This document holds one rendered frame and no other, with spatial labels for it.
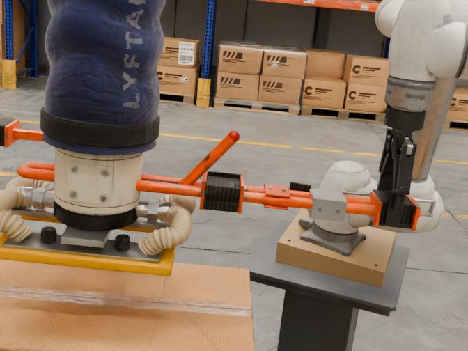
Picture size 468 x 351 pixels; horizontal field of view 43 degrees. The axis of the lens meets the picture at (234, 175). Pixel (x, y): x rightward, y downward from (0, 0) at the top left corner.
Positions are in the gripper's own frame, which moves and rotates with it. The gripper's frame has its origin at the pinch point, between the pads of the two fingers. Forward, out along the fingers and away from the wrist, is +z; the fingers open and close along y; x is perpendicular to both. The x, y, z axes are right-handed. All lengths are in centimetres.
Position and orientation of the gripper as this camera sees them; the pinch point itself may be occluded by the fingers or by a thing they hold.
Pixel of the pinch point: (388, 205)
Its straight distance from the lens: 125.9
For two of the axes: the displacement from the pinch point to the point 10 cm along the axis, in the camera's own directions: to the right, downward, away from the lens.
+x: 10.0, 0.9, 0.2
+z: -1.0, 9.5, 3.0
